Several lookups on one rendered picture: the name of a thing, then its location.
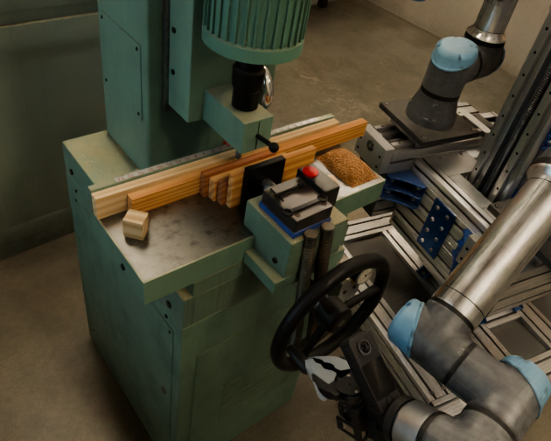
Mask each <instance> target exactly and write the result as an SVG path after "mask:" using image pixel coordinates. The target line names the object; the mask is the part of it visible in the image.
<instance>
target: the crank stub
mask: <svg viewBox="0 0 551 441"><path fill-rule="evenodd" d="M286 352H287V353H288V355H289V357H290V358H291V359H292V361H293V362H294V364H295V365H296V367H297V368H298V369H299V370H300V371H301V373H302V374H305V375H308V373H307V370H306V366H305V360H308V358H307V357H306V356H305V355H304V354H303V353H302V352H301V351H300V350H299V349H297V348H296V347H295V346H294V345H293V344H292V345H289V346H288V347H287V348H286Z"/></svg>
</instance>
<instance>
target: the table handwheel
mask: <svg viewBox="0 0 551 441"><path fill-rule="evenodd" d="M368 269H376V277H375V280H374V283H373V285H371V286H370V287H368V288H367V289H365V290H363V291H362V292H361V293H359V294H358V295H356V296H354V297H351V298H350V299H348V300H346V301H345V302H343V301H342V300H341V299H340V298H339V297H338V296H328V295H327V293H329V292H330V291H331V290H332V289H334V288H335V287H336V286H337V285H339V284H340V283H342V282H343V281H345V280H346V279H347V278H349V277H351V276H353V275H355V274H357V273H359V272H361V271H362V270H368ZM390 275H391V269H390V265H389V262H388V261H387V259H386V258H385V257H384V256H382V255H379V254H374V253H367V254H362V255H356V256H355V257H352V258H350V259H348V260H346V261H344V262H342V263H341V264H339V265H337V266H336V267H334V268H333V269H331V270H330V271H328V272H327V273H326V274H324V275H323V276H321V277H320V278H319V279H318V280H317V281H316V282H314V281H313V280H312V279H311V280H310V288H309V289H308V290H307V291H306V292H305V293H304V294H303V295H302V296H301V297H300V298H299V299H298V300H297V301H296V302H295V303H294V304H293V305H292V307H291V308H290V309H289V311H288V312H287V314H286V315H285V316H284V318H283V319H282V322H281V323H280V325H279V326H278V328H277V330H276V332H275V335H274V338H273V340H272V343H271V348H270V357H271V360H272V362H273V364H274V365H275V367H276V368H278V369H280V370H282V371H285V372H294V371H298V370H299V369H298V368H297V367H296V365H295V364H294V362H293V361H292V359H291V358H290V357H288V356H286V348H287V345H288V344H289V340H290V338H291V336H292V335H293V333H294V331H295V330H296V328H297V327H298V326H299V324H300V323H301V321H302V320H303V319H304V317H305V316H306V315H307V314H308V312H309V311H310V310H311V309H312V308H313V307H314V309H315V314H314V318H315V319H316V320H317V321H318V322H319V324H320V325H319V326H318V328H317V330H316V331H315V332H314V333H313V335H312V336H311V338H310V340H309V341H308V343H307V344H306V345H305V347H304V348H303V350H302V351H301V352H302V353H303V354H304V355H305V356H306V357H307V358H310V357H314V356H328V355H329V354H331V353H332V352H334V351H335V350H336V349H337V348H339V347H340V343H341V342H342V341H343V340H344V339H346V338H348V337H350V336H351V335H353V334H354V333H355V332H356V331H357V330H358V329H359V328H360V327H361V326H362V325H363V324H364V323H365V321H366V320H367V319H368V318H369V316H370V315H371V314H372V312H373V311H374V309H375V308H376V306H377V305H378V303H379V302H380V301H381V299H382V297H383V295H384V293H385V291H386V289H387V286H388V283H389V280H390ZM363 300H364V301H363ZM361 301H363V303H362V304H361V306H360V307H359V309H358V310H357V311H356V312H355V313H354V314H353V315H352V311H351V308H353V307H354V306H355V305H357V304H358V303H360V302H361ZM326 331H327V332H328V333H333V335H332V336H331V337H330V338H328V339H327V340H325V341H324V342H323V343H321V344H320V345H318V346H316V347H315V345H316V344H317V343H318V342H319V341H320V339H321V338H322V337H323V335H324V334H325V332H326Z"/></svg>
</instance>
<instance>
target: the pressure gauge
mask: <svg viewBox="0 0 551 441"><path fill-rule="evenodd" d="M371 271H372V272H371ZM374 271H375V269H365V270H362V271H361V272H359V273H357V274H355V275H353V276H350V278H351V279H352V281H351V283H353V284H355V283H356V284H357V285H362V284H364V283H365V282H366V281H367V280H368V279H369V278H370V277H371V276H372V275H373V273H374ZM370 272H371V273H370ZM369 273H370V274H369ZM368 274H369V275H368ZM365 275H367V276H365Z"/></svg>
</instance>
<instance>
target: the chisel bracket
mask: <svg viewBox="0 0 551 441"><path fill-rule="evenodd" d="M232 93H233V86H232V83H229V84H226V85H222V86H217V87H210V88H207V89H206V90H205V96H204V109H203V120H204V121H206V122H207V123H208V124H209V125H210V126H211V127H212V128H213V129H214V130H215V131H216V132H217V133H219V134H220V135H221V136H222V137H223V138H224V139H225V140H226V141H227V142H228V143H229V144H230V145H232V146H233V147H234V148H235V149H236V150H237V151H238V152H239V153H240V154H244V153H247V152H250V151H254V150H257V149H260V148H263V147H266V146H267V145H266V144H265V143H263V142H261V141H260V140H259V139H257V138H256V137H255V136H256V134H261V135H262V136H263V137H265V138H267V139H268V140H269V139H270V134H271V130H272V124H273V119H274V117H273V115H271V114H270V113H269V112H268V111H267V110H266V109H265V108H264V107H263V106H261V105H260V104H259V103H258V108H257V109H256V110H254V111H249V112H246V111H240V110H238V109H236V108H234V107H233V106H232V103H231V102H232Z"/></svg>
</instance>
